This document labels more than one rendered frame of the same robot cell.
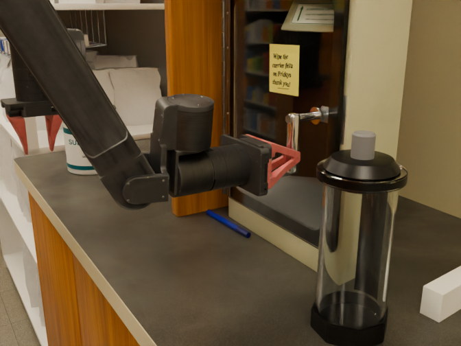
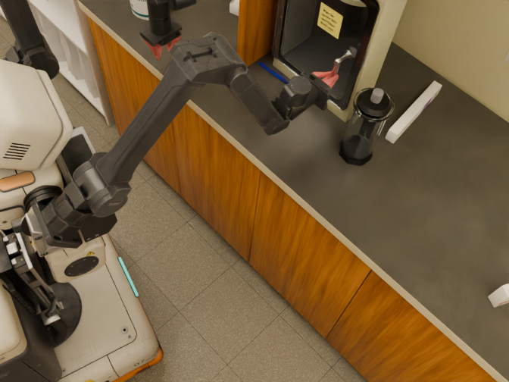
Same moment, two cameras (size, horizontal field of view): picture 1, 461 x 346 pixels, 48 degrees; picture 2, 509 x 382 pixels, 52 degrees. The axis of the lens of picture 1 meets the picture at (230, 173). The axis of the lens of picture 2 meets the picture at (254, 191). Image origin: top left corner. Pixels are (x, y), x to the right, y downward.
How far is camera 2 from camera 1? 97 cm
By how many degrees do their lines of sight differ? 43
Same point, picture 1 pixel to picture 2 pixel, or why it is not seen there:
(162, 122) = (289, 101)
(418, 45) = not seen: outside the picture
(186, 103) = (300, 89)
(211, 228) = (266, 80)
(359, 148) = (376, 99)
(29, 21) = (253, 98)
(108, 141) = (270, 119)
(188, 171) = (296, 112)
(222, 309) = (296, 148)
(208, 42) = not seen: outside the picture
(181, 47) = not seen: outside the picture
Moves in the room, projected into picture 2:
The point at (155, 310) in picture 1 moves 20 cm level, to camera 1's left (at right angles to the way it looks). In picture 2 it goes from (265, 154) to (198, 164)
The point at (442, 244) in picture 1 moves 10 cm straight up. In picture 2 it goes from (396, 80) to (405, 58)
